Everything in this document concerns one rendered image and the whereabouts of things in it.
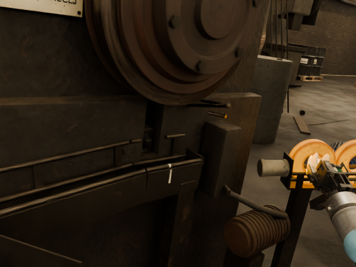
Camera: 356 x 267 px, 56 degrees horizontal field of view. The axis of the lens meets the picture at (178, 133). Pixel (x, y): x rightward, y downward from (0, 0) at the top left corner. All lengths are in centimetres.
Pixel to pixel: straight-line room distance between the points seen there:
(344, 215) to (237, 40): 52
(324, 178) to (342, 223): 16
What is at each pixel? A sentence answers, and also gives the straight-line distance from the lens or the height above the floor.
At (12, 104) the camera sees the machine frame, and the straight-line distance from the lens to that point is 78.
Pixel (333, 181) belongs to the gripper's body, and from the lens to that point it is 105.
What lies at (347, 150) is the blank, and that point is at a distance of 123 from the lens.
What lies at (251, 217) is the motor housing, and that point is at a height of 53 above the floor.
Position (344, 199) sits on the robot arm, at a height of 70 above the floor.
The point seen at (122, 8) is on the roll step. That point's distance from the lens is 71.
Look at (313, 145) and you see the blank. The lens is 117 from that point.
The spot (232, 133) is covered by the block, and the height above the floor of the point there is 79.
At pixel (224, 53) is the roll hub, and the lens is 82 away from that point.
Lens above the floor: 107
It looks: 18 degrees down
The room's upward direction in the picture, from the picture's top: 8 degrees clockwise
